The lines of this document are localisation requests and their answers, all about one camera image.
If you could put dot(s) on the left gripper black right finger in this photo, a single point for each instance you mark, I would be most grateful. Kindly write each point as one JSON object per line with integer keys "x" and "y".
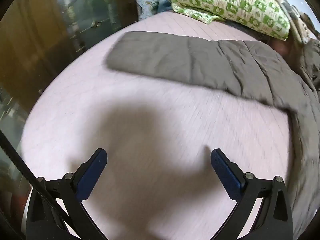
{"x": 274, "y": 218}

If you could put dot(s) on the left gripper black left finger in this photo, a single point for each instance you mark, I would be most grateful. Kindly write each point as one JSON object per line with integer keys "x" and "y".
{"x": 45, "y": 223}

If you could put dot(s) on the grey hooded puffer jacket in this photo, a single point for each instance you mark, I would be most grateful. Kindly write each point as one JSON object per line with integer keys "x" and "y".
{"x": 247, "y": 69}

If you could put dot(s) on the pink quilted bed sheet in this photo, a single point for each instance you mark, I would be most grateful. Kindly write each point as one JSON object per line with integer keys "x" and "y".
{"x": 158, "y": 182}

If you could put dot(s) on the beige leaf print blanket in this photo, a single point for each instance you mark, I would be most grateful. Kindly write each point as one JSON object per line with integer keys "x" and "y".
{"x": 301, "y": 25}

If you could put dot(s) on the wooden glass door wardrobe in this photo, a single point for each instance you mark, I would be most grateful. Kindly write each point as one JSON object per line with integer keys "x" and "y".
{"x": 52, "y": 68}

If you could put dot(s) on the green white patterned pillow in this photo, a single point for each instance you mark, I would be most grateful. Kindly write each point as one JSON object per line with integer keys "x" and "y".
{"x": 264, "y": 16}

